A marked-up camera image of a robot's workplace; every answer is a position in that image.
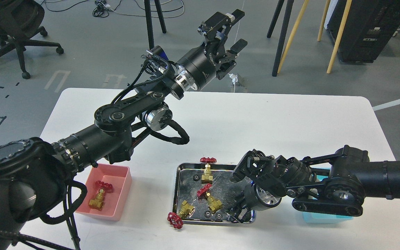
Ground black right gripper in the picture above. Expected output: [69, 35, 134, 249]
[231, 149, 317, 223]

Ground brass valve over tray edge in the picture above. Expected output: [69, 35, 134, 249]
[167, 200, 195, 229]

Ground brass valve at tray top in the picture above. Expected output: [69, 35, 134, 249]
[200, 157, 217, 184]

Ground white power adapter with cable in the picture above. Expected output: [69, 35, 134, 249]
[225, 0, 246, 93]

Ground shiny metal tray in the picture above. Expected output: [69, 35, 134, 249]
[171, 163, 249, 226]

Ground brass valve tray centre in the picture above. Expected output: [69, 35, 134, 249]
[197, 183, 223, 214]

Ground black floor cables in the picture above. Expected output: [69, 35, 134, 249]
[42, 0, 186, 19]

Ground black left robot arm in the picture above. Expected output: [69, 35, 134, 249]
[0, 9, 248, 250]

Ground small black gear bottom right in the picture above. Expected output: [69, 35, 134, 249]
[215, 213, 223, 223]

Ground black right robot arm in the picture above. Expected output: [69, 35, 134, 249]
[229, 145, 400, 223]

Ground blue plastic box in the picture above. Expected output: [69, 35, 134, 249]
[302, 168, 354, 224]

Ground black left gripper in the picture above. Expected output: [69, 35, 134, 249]
[176, 9, 248, 91]

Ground black tripod legs left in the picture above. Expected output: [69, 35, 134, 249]
[144, 0, 167, 49]

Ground small black gear top left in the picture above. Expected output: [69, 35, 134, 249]
[192, 174, 201, 182]

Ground pink plastic box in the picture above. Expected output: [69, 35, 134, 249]
[76, 164, 132, 221]

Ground black office chair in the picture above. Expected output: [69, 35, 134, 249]
[0, 0, 64, 79]

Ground black tripod legs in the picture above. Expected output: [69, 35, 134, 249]
[144, 0, 167, 49]
[266, 0, 294, 77]

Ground wooden easel legs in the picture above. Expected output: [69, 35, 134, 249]
[277, 0, 354, 74]

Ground black tripod legs right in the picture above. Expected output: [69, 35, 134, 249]
[266, 0, 294, 77]

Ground brass valve red handle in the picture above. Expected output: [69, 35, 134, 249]
[89, 180, 113, 211]

